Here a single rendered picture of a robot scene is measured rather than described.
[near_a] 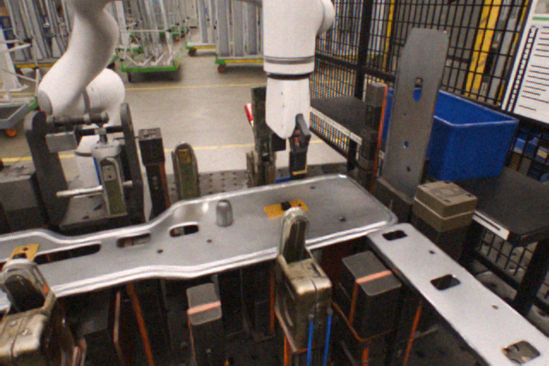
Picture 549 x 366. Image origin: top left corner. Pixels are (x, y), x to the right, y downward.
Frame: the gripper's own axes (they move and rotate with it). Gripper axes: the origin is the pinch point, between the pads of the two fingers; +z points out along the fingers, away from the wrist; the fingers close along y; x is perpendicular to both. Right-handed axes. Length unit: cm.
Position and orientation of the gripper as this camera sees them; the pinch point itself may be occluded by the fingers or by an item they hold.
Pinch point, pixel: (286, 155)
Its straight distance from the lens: 63.6
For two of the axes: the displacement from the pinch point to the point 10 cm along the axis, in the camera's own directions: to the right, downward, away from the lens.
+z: 0.0, 9.1, 4.2
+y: 3.4, 4.0, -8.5
